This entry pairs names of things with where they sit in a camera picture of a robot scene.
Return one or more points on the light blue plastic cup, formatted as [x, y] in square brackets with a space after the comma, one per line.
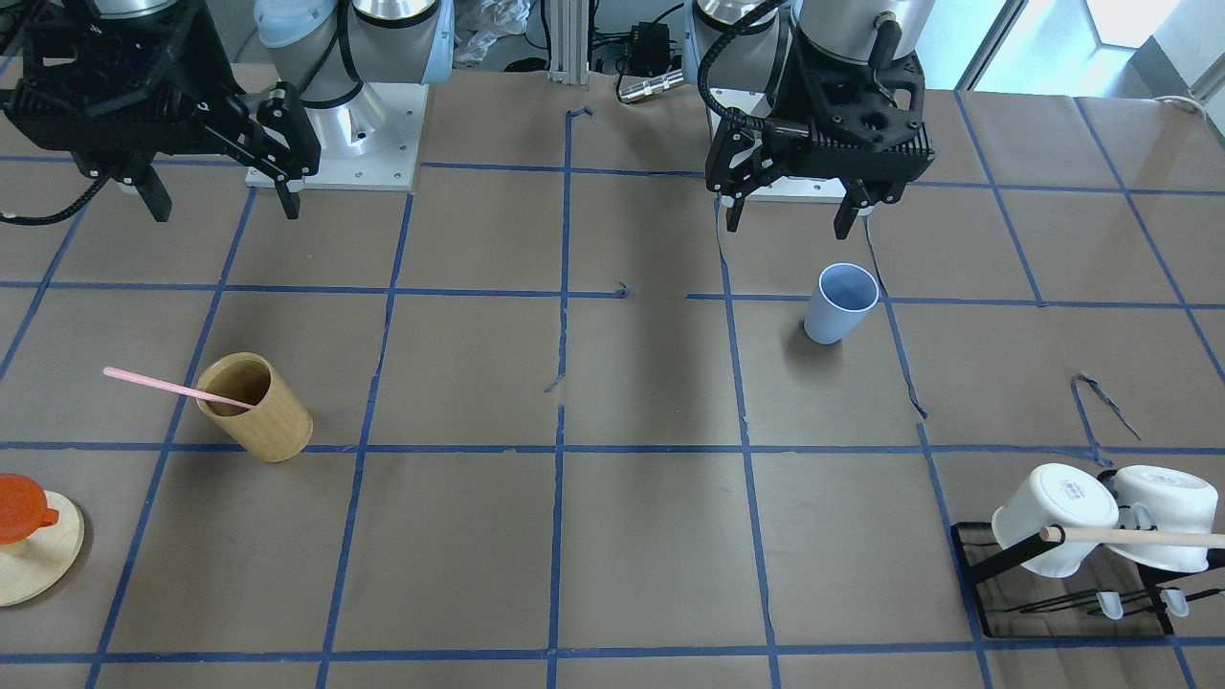
[843, 295]

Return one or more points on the orange plastic lid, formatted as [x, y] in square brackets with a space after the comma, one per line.
[25, 508]

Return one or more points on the black power adapter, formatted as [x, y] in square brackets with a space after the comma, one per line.
[649, 50]

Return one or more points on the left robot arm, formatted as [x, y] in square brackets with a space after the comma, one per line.
[743, 45]

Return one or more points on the aluminium frame post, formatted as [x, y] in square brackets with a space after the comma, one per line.
[569, 29]

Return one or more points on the silver cable connector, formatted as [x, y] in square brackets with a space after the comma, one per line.
[649, 87]

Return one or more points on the round wooden stand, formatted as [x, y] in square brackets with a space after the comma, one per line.
[33, 565]

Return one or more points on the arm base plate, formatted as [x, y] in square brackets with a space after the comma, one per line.
[371, 141]
[789, 163]

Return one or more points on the wooden rack rod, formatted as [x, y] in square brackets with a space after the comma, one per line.
[1079, 535]

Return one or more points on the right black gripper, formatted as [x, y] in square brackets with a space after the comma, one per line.
[212, 59]

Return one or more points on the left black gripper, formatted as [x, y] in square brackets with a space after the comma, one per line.
[802, 96]

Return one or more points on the bamboo cylindrical holder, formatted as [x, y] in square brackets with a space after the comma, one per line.
[276, 427]

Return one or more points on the pink chopstick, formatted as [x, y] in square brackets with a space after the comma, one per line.
[154, 383]

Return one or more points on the white mug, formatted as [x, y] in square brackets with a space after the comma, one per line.
[1054, 495]
[1176, 502]

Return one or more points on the black wire mug rack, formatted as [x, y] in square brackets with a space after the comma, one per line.
[1039, 590]

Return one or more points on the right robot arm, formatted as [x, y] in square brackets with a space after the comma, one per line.
[328, 50]

